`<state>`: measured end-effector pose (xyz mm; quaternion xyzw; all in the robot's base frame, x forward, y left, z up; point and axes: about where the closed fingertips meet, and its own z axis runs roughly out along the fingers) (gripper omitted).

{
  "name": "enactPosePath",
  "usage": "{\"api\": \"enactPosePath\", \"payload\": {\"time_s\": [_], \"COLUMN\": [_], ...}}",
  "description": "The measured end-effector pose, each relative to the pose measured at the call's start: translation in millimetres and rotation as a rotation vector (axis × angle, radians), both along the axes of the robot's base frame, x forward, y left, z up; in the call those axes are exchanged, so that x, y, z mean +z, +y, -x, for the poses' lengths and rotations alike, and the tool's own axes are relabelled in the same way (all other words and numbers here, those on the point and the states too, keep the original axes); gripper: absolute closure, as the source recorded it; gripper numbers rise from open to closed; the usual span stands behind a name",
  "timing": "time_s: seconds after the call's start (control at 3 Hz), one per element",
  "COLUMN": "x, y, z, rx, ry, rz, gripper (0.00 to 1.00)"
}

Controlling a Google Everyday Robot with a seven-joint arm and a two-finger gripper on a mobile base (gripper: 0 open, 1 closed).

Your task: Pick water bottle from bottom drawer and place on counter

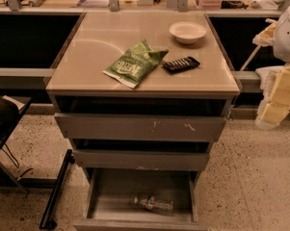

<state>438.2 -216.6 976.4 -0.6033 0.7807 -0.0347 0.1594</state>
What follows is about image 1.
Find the clear plastic water bottle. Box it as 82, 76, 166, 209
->
134, 195, 173, 216

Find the bottom grey open drawer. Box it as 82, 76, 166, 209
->
73, 169, 207, 231

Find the white handled stick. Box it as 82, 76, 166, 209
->
240, 18, 277, 71

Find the top grey drawer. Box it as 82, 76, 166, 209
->
55, 113, 225, 141

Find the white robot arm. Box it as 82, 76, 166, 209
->
252, 5, 290, 130

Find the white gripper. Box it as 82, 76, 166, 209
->
255, 64, 290, 130

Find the black snack bar packet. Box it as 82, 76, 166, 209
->
163, 57, 200, 74

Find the middle grey drawer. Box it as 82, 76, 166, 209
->
73, 149, 209, 171

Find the green chip bag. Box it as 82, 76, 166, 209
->
103, 39, 169, 89

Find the white ceramic bowl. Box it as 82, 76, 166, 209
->
170, 21, 206, 44

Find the grey drawer cabinet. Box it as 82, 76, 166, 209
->
45, 11, 241, 231

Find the black chair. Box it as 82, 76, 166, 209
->
0, 95, 31, 192

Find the black floor bar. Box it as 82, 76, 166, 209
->
39, 149, 74, 230

